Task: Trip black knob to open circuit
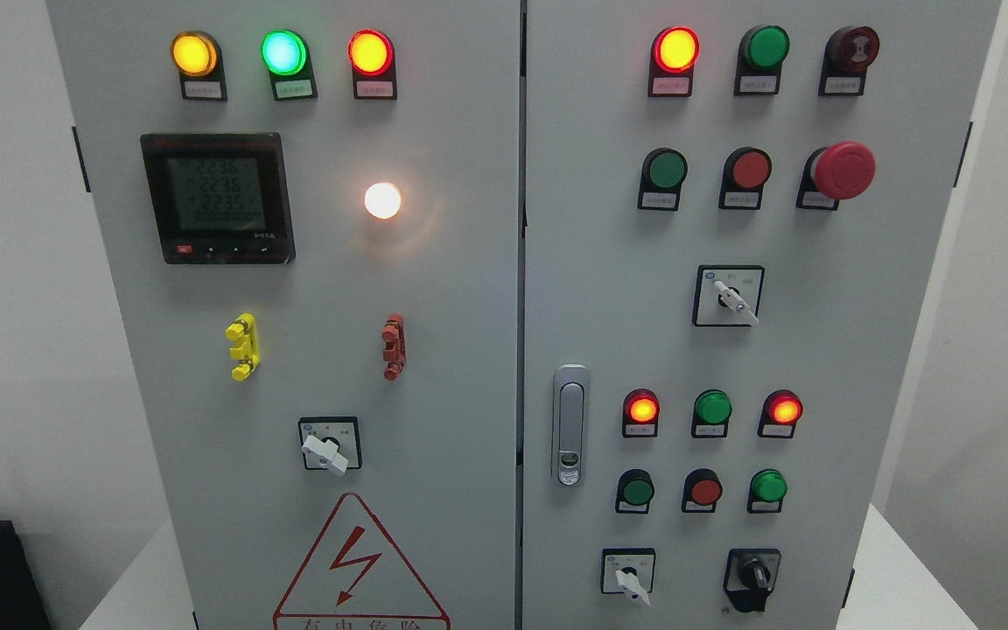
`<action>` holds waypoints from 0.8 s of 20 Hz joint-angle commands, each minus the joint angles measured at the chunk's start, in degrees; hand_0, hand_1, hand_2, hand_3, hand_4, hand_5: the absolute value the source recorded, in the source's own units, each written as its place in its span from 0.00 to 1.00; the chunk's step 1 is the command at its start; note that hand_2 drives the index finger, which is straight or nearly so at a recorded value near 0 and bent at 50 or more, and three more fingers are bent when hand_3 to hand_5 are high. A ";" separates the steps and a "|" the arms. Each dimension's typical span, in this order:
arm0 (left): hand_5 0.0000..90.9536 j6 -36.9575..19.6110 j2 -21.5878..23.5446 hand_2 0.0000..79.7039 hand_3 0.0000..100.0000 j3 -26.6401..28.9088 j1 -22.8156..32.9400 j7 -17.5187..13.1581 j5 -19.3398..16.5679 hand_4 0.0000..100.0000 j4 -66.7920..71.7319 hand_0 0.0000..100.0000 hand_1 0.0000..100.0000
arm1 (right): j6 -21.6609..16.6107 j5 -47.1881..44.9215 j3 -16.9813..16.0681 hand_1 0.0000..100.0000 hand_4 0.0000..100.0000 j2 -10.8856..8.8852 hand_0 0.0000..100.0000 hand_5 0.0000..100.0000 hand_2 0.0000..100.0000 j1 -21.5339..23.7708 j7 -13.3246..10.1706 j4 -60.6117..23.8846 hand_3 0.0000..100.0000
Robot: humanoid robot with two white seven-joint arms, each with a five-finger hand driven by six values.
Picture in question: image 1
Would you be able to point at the red electric hazard warning sticker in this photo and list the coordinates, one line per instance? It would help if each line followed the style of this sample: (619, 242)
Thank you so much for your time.
(356, 577)

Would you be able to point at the red push button upper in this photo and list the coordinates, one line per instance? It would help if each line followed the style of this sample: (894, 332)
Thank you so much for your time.
(745, 173)

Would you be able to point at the grey left cabinet door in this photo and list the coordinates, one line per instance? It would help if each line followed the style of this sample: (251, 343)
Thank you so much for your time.
(438, 459)

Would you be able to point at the red indicator lamp left door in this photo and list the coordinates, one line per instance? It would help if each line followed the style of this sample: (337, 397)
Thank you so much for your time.
(373, 65)

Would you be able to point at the silver door lock handle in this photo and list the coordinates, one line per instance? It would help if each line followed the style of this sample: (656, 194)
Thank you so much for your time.
(570, 397)

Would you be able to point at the green push button lower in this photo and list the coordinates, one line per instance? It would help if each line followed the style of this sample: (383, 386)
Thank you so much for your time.
(635, 492)

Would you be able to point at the yellow terminal connector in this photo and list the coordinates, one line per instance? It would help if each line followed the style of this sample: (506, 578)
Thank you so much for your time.
(244, 350)

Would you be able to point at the grey cabinet door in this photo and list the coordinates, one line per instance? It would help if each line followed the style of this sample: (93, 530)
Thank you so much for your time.
(613, 287)
(438, 459)

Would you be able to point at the grey right cabinet door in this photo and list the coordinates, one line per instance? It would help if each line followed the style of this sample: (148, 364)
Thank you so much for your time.
(613, 287)

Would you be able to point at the black digital power meter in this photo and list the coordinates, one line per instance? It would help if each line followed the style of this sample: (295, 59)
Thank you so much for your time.
(219, 198)

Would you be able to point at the red lit lamp lower left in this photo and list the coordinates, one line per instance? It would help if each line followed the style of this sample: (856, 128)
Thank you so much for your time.
(640, 413)

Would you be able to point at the red push button lower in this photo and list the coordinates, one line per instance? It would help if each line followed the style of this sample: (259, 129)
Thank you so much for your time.
(702, 491)

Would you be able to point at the white selector switch bottom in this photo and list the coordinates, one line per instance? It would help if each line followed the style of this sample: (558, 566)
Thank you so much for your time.
(629, 572)

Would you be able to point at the yellow indicator lamp top left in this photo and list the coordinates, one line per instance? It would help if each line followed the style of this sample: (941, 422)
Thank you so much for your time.
(201, 75)

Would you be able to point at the white selector switch left door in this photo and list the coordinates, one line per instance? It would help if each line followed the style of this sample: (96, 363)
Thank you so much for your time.
(330, 444)

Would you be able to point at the white lit indicator lamp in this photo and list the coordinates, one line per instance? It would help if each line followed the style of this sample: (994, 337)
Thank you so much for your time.
(383, 200)

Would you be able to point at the green push button upper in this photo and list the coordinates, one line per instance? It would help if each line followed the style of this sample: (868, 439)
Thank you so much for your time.
(661, 181)

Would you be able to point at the red lit lamp right door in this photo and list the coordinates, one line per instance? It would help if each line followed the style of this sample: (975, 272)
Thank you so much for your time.
(672, 62)

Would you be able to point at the green lit indicator lamp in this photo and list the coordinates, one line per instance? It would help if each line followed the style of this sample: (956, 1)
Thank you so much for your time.
(289, 64)

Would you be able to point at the white selector switch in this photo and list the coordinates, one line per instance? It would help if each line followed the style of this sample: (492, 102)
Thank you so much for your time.
(629, 572)
(728, 296)

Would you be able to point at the green lamp lower middle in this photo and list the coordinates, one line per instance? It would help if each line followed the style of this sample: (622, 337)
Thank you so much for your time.
(711, 413)

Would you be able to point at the red lamp lower right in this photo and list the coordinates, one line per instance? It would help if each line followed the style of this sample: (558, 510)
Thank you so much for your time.
(780, 413)

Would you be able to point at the green lamp top right door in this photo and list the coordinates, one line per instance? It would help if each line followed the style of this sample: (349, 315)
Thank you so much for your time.
(761, 54)

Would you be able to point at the red terminal connector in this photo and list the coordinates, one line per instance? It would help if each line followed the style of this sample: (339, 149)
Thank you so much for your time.
(394, 352)

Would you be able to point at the green lamp bottom right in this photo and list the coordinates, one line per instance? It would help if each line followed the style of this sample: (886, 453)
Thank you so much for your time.
(766, 492)

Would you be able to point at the white selector switch upper right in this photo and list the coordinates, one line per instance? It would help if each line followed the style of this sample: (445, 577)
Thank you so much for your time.
(728, 296)

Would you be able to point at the red emergency stop mushroom button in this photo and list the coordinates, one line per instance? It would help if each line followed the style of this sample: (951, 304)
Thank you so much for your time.
(842, 171)

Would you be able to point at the black rotary knob switch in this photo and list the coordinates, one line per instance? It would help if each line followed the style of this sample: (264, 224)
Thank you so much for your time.
(750, 578)

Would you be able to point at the red push button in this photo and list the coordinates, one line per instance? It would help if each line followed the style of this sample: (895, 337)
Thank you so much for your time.
(745, 173)
(702, 491)

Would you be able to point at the green push button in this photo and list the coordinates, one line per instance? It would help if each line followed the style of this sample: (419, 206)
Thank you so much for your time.
(635, 492)
(661, 181)

